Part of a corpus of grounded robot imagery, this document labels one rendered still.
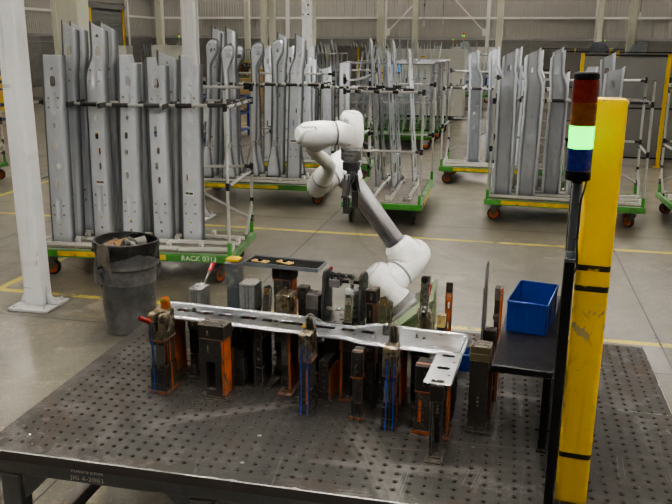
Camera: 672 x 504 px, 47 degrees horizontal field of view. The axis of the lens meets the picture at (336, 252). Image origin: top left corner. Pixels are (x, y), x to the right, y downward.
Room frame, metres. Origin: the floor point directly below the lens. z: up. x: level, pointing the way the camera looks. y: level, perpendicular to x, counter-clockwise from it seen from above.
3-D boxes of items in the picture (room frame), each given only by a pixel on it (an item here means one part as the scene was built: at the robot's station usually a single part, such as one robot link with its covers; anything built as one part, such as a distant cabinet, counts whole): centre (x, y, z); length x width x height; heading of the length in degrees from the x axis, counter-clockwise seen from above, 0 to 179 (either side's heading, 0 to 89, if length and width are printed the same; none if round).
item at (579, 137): (2.13, -0.68, 1.90); 0.07 x 0.07 x 0.06
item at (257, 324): (3.04, 0.14, 1.00); 1.38 x 0.22 x 0.02; 73
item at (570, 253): (2.13, -0.68, 1.79); 0.07 x 0.07 x 0.57
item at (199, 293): (3.37, 0.63, 0.88); 0.11 x 0.10 x 0.36; 163
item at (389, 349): (2.72, -0.21, 0.87); 0.12 x 0.09 x 0.35; 163
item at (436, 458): (2.49, -0.36, 0.84); 0.11 x 0.06 x 0.29; 163
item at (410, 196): (10.04, -0.73, 0.88); 1.91 x 1.00 x 1.76; 169
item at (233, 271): (3.50, 0.49, 0.92); 0.08 x 0.08 x 0.44; 73
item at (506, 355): (2.96, -0.80, 1.01); 0.90 x 0.22 x 0.03; 163
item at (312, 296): (3.24, 0.09, 0.89); 0.13 x 0.11 x 0.38; 163
